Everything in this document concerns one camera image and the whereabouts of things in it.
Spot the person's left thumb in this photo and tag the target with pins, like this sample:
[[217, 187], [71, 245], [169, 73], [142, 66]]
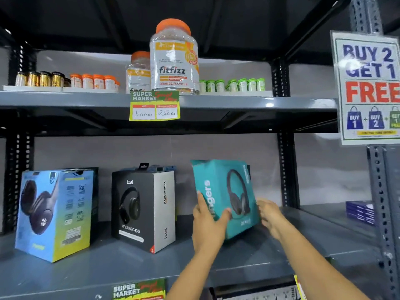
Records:
[[225, 216]]

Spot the black perforated shelf post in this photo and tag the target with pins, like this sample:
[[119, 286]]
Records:
[[18, 171], [287, 171]]

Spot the grey metal shelf board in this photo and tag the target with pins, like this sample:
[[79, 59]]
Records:
[[331, 215], [125, 265], [78, 99]]

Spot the teal headphone box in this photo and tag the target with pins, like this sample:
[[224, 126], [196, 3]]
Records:
[[218, 181]]

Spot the small orange-lid clear jar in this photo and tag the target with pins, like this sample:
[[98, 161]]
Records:
[[137, 71]]

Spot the orange-lid small white bottle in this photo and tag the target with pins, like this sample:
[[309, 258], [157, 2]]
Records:
[[109, 83], [98, 82], [76, 81], [117, 86], [87, 82]]

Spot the blue and yellow headphone box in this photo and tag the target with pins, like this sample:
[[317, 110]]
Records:
[[53, 215]]

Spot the person's right forearm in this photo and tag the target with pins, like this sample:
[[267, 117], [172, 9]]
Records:
[[315, 271]]

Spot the grey perforated shelf post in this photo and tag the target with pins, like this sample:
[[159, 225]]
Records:
[[382, 190]]

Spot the white laminated offer sign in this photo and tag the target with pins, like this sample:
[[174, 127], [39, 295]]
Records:
[[365, 90]]

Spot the large orange-lid clear jar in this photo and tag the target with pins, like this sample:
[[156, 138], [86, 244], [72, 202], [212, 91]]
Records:
[[173, 59]]

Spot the yellow green shelf price tag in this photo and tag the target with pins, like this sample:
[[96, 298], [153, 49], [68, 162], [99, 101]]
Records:
[[139, 290], [154, 106]]

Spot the stack of purple boxes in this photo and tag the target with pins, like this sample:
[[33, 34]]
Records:
[[361, 212]]

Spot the person's left forearm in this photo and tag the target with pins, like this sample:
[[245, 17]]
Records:
[[193, 274]]

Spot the person's left hand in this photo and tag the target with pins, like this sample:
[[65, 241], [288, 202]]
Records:
[[207, 234]]

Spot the row of green-lid bottles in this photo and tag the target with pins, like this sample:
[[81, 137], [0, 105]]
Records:
[[232, 85]]

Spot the person's right fingers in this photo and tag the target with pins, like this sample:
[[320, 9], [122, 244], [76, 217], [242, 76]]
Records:
[[264, 212]]

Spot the gold supplement bottle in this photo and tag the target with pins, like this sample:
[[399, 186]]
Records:
[[58, 80], [21, 79], [33, 79], [46, 79], [67, 83]]

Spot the person's right hand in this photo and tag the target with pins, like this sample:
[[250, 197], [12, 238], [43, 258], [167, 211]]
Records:
[[275, 218]]

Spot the white printed box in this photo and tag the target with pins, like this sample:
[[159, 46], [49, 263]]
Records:
[[259, 293]]

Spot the white display tray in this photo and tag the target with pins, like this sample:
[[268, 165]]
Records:
[[243, 93], [90, 90], [31, 88]]

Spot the black and white headphone box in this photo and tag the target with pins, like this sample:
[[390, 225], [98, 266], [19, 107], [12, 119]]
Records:
[[140, 212]]

